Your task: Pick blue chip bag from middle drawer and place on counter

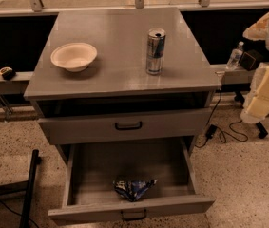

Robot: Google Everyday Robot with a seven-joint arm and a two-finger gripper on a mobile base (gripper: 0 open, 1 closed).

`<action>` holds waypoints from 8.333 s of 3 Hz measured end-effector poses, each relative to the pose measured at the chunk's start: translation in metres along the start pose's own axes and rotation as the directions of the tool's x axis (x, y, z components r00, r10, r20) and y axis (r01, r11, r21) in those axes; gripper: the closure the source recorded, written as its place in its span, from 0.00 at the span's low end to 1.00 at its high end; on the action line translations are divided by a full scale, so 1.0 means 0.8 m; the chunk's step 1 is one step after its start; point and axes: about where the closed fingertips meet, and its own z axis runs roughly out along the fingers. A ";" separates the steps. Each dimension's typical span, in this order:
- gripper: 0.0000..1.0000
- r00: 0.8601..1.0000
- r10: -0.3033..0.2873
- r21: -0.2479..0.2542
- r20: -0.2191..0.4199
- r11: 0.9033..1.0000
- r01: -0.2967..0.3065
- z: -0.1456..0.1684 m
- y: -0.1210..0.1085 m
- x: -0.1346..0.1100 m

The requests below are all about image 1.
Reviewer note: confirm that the blue chip bag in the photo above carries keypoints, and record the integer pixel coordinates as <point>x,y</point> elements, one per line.
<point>132,190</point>

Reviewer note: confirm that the grey drawer cabinet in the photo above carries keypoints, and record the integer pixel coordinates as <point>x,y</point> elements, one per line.
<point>117,81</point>

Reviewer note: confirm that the grey top drawer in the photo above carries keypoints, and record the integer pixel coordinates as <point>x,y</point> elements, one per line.
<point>100,128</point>

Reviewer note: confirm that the grey open middle drawer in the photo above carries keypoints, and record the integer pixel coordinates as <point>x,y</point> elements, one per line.
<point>93,167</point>

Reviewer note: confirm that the silver blue energy drink can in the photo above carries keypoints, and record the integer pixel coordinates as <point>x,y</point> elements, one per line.
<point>155,49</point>

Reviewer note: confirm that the white paper bowl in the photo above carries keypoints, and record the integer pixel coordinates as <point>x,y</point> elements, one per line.
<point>74,57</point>

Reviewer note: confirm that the clear plastic water bottle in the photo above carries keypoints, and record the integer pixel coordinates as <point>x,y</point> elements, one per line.
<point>235,56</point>

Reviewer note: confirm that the small black speaker box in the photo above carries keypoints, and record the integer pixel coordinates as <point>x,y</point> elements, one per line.
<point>250,60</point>

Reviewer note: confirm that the yellow black tape measure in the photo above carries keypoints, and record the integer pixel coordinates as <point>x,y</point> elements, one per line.
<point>7,73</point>

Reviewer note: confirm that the black table leg left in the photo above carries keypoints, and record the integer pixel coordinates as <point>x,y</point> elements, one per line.
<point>27,187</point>

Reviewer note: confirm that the black top drawer handle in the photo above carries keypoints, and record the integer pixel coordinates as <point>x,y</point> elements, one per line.
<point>128,127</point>

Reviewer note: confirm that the black drawer handle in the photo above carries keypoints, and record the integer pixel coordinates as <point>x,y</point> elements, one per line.
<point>133,215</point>
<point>128,127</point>

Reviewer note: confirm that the black middle drawer handle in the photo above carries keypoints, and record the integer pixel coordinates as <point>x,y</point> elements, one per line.
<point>133,215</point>

